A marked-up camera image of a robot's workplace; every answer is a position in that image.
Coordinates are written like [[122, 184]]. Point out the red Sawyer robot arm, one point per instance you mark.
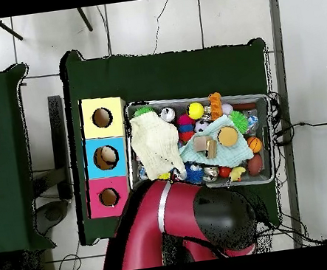
[[179, 210]]

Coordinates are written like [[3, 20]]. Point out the wooden box with three holes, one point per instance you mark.
[[108, 166]]

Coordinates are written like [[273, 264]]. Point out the cream waffle cloth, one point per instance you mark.
[[156, 145]]

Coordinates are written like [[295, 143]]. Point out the plain wooden block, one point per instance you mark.
[[200, 143]]

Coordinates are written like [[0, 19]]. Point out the yellow ball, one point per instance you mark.
[[196, 110]]

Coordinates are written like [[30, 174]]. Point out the orange plastic toy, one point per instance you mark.
[[216, 105]]

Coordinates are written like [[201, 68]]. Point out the toy hamburger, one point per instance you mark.
[[227, 136]]

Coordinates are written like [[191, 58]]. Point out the light teal waffle cloth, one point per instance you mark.
[[231, 155]]

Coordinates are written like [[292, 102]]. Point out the green spiky ball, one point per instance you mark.
[[239, 122]]

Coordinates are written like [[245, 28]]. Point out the yellow rubber duck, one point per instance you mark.
[[236, 173]]

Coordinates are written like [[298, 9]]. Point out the small orange basketball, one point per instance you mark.
[[254, 144]]

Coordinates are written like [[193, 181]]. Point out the small brown football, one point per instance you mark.
[[255, 165]]

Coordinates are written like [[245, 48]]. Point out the grey round base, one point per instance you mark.
[[53, 213]]

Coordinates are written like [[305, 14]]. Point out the black metal leg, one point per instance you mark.
[[6, 29], [85, 18]]

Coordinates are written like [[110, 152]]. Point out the black upright post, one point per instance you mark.
[[60, 145]]

